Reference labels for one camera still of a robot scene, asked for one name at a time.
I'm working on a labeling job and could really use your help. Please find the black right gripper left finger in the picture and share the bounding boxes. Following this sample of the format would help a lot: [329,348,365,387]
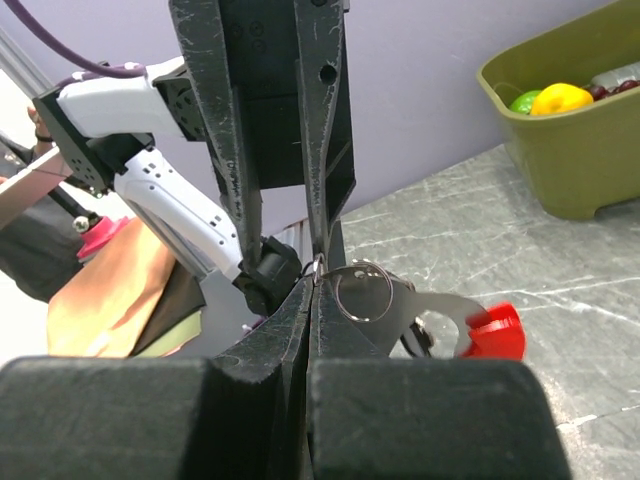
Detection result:
[1,279,313,479]

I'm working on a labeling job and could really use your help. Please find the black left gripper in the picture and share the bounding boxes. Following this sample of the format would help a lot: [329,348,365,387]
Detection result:
[170,1,356,271]

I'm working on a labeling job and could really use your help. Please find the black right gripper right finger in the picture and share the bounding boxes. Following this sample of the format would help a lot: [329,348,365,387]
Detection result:
[308,279,571,479]

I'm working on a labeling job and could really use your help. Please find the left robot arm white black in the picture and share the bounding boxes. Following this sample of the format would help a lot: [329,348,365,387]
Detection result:
[35,1,355,316]

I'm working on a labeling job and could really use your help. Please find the brown paper bag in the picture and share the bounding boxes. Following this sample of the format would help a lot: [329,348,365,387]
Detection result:
[47,219,204,358]

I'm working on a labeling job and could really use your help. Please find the green lime left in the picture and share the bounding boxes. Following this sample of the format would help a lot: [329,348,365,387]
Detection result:
[509,90,541,115]

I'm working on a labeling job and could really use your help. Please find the yellow lemon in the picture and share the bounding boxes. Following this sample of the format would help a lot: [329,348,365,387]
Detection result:
[530,83,594,116]

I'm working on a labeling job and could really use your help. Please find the olive green plastic bin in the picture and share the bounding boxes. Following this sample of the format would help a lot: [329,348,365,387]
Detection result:
[476,0,639,219]

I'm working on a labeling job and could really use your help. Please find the dark red grape bunch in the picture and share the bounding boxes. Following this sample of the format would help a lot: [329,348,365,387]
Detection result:
[587,79,639,101]

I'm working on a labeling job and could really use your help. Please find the grey plastic bottle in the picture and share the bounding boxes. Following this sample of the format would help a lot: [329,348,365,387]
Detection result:
[591,62,640,89]

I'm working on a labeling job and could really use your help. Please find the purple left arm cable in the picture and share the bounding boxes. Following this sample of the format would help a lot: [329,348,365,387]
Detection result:
[2,0,149,81]

